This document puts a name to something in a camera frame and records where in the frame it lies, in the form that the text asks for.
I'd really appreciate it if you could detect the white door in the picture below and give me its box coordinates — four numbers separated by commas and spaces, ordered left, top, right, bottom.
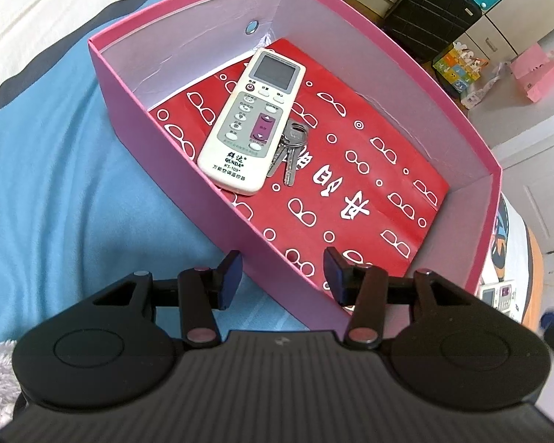
492, 115, 554, 254

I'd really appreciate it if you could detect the silver key bunch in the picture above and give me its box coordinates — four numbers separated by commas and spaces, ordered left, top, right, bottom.
267, 119, 309, 187

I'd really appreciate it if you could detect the striped bed sheet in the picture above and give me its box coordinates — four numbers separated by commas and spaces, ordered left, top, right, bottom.
0, 0, 310, 343

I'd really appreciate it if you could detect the white Qunda remote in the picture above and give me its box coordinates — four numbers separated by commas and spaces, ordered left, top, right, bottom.
475, 281, 526, 323
197, 48, 306, 196

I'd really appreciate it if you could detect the white plastic bag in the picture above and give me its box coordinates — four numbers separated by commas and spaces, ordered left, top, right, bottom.
460, 62, 510, 110

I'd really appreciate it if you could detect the red printed paper bag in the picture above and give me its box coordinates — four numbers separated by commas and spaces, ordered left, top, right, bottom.
148, 38, 451, 296

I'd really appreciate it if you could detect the black suitcase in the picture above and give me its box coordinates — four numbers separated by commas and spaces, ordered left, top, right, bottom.
382, 0, 482, 63

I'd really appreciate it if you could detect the pink hanging bag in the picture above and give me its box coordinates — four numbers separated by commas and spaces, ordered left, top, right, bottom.
509, 43, 554, 103

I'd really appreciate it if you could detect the colourful gift bag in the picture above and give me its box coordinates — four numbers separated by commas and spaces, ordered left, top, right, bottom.
432, 41, 488, 98

